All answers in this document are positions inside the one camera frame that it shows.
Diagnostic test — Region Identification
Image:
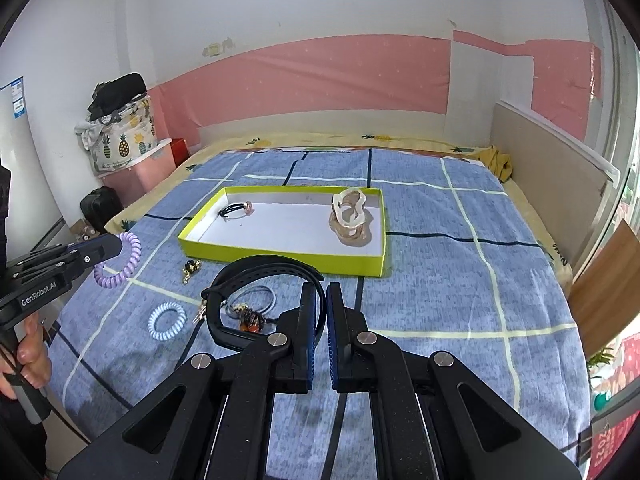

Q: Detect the yellow-green shallow cardboard box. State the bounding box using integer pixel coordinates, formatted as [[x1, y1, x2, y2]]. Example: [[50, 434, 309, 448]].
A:
[[177, 186, 389, 277]]

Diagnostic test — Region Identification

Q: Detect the translucent beige hair claw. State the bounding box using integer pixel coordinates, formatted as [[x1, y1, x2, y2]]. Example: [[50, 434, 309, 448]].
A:
[[328, 187, 372, 247]]

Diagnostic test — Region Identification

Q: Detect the beige bed headboard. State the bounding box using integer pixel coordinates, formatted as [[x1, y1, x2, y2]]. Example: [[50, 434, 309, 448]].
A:
[[489, 100, 622, 288]]

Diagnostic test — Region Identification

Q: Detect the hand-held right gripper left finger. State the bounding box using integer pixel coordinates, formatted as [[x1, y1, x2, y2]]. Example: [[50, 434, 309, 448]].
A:
[[57, 282, 324, 480]]

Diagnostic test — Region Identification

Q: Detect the black bag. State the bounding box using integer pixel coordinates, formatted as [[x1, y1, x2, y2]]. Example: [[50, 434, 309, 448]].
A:
[[87, 73, 149, 122]]

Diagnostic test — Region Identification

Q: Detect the blue plaid blanket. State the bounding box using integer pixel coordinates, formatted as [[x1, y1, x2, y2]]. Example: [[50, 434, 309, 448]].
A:
[[47, 147, 592, 480]]

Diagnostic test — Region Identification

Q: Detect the cardboard box with bottles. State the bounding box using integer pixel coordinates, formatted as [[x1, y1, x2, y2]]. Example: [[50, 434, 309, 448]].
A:
[[69, 219, 107, 247]]

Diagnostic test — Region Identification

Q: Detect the brown wooden board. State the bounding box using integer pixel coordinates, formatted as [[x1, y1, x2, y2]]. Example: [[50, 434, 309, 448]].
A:
[[567, 220, 640, 361]]

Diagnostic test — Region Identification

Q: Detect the pink plastic storage box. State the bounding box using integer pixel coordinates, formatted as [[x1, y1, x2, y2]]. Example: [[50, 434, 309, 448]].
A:
[[97, 137, 176, 206]]

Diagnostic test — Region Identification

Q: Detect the purple spiral hair tie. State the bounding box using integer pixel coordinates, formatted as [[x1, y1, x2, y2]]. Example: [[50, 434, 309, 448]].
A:
[[93, 231, 143, 289]]

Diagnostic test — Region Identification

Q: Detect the black perforated strap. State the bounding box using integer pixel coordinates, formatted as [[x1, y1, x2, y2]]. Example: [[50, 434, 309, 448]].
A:
[[200, 256, 325, 354]]

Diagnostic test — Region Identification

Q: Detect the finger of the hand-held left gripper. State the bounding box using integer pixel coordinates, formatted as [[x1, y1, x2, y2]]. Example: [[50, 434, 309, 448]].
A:
[[6, 233, 124, 291]]

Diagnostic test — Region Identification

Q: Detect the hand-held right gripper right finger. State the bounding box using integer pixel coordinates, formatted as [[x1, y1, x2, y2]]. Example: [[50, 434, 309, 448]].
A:
[[326, 282, 584, 480]]

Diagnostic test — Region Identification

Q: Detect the black backpack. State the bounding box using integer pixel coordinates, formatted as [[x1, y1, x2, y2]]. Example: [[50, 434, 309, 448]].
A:
[[80, 186, 124, 234]]

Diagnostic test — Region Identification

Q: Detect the red box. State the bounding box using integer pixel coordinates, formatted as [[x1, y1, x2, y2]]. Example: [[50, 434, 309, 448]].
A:
[[170, 138, 194, 167]]

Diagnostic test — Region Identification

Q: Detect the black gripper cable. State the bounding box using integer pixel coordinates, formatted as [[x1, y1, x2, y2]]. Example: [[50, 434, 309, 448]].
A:
[[45, 397, 93, 446]]

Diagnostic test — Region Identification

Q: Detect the red printed poster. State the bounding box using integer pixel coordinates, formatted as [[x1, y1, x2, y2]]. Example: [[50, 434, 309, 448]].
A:
[[584, 332, 640, 480]]

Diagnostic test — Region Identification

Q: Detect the blue label sticker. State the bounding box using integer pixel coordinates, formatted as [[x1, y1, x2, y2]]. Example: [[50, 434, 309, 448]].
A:
[[10, 76, 26, 120]]

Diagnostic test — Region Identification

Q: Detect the light blue spiral hair tie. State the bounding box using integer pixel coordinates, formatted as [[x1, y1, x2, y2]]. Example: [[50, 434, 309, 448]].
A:
[[147, 302, 187, 342]]

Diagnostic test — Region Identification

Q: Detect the black hair tie pink bead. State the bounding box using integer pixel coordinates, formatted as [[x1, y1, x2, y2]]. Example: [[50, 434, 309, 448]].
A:
[[218, 201, 254, 219]]

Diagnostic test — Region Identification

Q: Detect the person's left hand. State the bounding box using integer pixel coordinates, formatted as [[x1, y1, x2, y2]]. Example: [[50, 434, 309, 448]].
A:
[[0, 312, 54, 402]]

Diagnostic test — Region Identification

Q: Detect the pineapple print fabric bag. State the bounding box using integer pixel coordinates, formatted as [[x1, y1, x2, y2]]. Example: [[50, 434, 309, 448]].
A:
[[75, 96, 159, 177]]

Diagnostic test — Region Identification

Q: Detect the yellow cloth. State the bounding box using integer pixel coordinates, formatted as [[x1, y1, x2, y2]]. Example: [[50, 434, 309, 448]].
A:
[[474, 145, 514, 182]]

